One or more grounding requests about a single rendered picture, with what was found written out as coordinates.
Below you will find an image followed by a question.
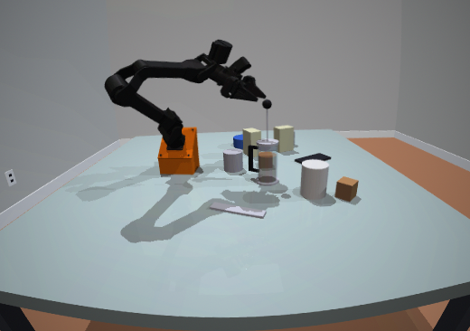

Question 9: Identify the blue short cylinder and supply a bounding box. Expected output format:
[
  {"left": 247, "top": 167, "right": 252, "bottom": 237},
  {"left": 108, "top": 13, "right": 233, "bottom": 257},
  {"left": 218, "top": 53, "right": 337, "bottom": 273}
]
[{"left": 233, "top": 135, "right": 243, "bottom": 149}]

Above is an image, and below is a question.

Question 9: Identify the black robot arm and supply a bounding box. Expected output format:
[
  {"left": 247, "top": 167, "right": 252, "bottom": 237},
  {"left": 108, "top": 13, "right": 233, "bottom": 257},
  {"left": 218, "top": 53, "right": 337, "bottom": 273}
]
[{"left": 104, "top": 39, "right": 251, "bottom": 150}]

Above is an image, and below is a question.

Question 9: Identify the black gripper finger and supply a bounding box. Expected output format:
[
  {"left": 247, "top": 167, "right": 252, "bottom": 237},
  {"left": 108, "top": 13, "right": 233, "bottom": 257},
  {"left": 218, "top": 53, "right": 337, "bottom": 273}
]
[
  {"left": 230, "top": 80, "right": 258, "bottom": 102},
  {"left": 248, "top": 79, "right": 266, "bottom": 99}
]

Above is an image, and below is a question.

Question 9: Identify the white cylinder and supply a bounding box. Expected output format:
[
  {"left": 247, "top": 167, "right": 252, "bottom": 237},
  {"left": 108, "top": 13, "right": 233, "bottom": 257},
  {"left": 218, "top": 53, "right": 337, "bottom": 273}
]
[{"left": 300, "top": 160, "right": 329, "bottom": 200}]

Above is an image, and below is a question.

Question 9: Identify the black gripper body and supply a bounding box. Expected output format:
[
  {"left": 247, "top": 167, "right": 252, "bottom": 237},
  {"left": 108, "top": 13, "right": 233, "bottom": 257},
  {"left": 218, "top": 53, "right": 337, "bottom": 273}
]
[{"left": 216, "top": 67, "right": 255, "bottom": 98}]

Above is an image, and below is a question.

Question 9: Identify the glass french press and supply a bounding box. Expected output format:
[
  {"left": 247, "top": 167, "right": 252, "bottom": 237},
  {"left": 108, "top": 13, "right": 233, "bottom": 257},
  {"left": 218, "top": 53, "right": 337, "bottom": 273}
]
[{"left": 248, "top": 99, "right": 278, "bottom": 186}]

